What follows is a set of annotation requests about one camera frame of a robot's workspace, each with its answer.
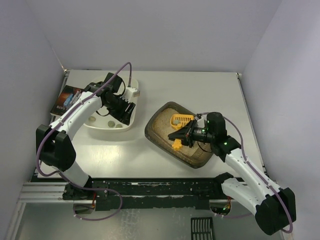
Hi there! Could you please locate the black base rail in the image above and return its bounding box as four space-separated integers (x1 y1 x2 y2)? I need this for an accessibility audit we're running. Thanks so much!
62 176 227 211

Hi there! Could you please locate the dark brown litter box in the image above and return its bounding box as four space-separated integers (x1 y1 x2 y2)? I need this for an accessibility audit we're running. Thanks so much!
144 101 213 169

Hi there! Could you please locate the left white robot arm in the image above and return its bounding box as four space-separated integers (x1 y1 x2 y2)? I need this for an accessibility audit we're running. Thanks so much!
36 72 140 189

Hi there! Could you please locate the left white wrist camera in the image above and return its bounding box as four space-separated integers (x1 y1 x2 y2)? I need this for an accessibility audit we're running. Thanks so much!
122 87 140 103

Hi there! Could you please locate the purple cable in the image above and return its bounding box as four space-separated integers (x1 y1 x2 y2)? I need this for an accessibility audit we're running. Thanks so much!
35 61 133 221
197 111 294 234

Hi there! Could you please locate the black vent grille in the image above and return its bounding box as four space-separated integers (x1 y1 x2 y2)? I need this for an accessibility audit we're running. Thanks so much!
190 217 215 240

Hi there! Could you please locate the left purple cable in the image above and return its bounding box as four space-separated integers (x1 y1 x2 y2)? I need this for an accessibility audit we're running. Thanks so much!
35 61 133 221

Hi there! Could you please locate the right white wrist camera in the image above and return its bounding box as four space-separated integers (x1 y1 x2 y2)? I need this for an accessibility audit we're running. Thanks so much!
195 113 207 122

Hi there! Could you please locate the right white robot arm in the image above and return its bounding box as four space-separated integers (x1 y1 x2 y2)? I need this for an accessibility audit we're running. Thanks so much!
168 112 297 236

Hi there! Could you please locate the dark book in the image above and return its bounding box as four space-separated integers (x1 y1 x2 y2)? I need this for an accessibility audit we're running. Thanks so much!
50 85 83 116

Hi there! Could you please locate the yellow litter scoop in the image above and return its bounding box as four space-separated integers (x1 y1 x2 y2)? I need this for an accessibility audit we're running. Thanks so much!
170 113 194 151

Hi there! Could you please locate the white plastic bin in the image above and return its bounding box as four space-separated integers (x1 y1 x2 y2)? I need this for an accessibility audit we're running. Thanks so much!
83 77 139 132

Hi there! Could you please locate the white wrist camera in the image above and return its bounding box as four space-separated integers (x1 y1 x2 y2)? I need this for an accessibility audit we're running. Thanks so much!
195 113 207 122
122 87 140 103

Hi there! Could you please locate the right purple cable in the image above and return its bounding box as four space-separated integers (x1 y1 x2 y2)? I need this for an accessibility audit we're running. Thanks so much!
197 111 294 234

